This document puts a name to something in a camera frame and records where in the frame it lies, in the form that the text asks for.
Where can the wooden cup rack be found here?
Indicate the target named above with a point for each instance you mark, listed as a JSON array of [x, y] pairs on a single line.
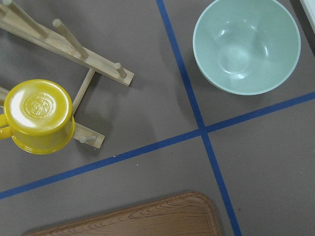
[[61, 41]]

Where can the yellow cup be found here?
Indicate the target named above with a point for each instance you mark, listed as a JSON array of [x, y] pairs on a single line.
[[37, 116]]

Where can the cream bear tray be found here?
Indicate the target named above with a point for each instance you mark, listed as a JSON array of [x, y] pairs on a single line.
[[309, 8]]

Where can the green bowl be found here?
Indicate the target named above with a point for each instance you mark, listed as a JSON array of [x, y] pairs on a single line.
[[246, 47]]

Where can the brown wooden tray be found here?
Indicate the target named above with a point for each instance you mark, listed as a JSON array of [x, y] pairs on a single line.
[[186, 214]]

